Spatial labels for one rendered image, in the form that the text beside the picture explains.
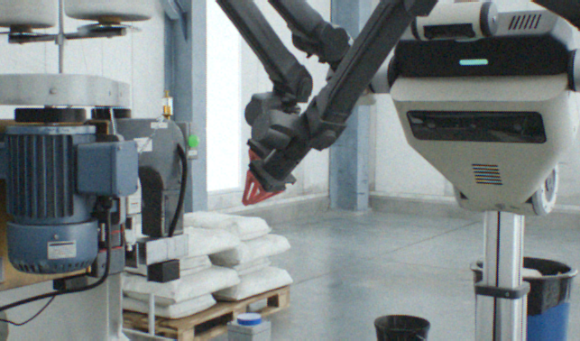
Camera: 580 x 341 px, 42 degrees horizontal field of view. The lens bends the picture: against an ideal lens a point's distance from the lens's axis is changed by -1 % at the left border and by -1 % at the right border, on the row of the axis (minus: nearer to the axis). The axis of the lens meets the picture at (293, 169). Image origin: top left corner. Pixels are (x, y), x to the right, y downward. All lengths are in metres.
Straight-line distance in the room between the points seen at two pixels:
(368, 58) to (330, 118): 0.16
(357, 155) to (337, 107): 8.63
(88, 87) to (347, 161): 9.05
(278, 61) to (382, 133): 8.73
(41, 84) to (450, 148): 0.89
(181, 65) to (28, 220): 6.38
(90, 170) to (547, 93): 0.88
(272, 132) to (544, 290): 2.26
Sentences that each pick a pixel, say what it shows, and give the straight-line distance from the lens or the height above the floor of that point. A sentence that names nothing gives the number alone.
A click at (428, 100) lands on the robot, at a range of 1.66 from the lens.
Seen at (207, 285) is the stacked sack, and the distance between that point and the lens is 4.57.
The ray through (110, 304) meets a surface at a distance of 1.80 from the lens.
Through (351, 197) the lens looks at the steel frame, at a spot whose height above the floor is 0.20.
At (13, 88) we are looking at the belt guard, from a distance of 1.31.
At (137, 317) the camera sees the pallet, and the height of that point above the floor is 0.14.
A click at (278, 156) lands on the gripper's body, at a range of 1.50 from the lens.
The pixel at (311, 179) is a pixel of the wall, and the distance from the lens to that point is 9.92.
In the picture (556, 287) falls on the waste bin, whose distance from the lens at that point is 3.54.
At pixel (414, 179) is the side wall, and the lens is 10.12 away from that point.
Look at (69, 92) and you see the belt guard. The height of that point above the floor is 1.39.
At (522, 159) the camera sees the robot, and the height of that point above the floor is 1.26.
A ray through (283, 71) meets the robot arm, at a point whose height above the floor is 1.44.
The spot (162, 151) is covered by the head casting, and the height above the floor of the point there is 1.27.
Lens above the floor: 1.36
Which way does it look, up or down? 4 degrees down
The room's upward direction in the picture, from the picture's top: straight up
